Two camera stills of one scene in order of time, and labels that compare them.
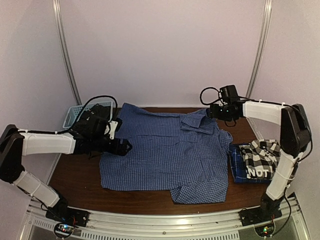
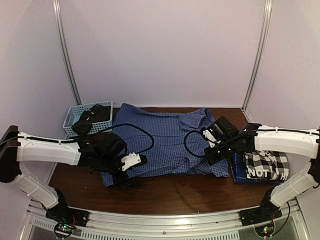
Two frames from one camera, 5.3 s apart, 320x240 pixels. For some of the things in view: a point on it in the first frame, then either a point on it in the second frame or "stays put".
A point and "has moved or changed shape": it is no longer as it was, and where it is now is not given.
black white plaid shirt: (261, 157) stays put
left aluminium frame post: (56, 13) stays put
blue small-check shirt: (186, 153) has moved or changed shape
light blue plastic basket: (73, 112) stays put
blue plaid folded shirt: (239, 166) stays put
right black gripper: (213, 113) → (212, 158)
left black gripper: (122, 151) → (117, 180)
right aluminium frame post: (266, 24) stays put
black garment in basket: (97, 114) stays put
